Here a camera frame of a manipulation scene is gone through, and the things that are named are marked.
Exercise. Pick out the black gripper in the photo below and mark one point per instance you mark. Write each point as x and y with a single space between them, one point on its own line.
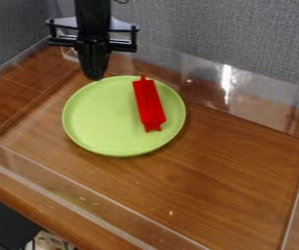
65 34

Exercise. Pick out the red plastic block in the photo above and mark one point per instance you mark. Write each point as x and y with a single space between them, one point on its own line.
149 104

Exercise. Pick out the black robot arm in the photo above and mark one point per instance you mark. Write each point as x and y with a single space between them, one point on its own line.
93 17

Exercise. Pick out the green round plate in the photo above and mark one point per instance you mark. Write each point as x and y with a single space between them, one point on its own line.
101 119

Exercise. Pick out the black box under table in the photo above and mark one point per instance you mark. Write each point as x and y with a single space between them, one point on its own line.
17 230

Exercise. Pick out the white power strip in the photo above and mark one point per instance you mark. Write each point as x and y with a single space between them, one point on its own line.
48 241

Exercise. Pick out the clear acrylic corner bracket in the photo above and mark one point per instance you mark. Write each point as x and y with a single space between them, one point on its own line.
69 54

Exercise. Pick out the clear acrylic enclosure wall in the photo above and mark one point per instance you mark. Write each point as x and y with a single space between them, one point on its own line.
216 190

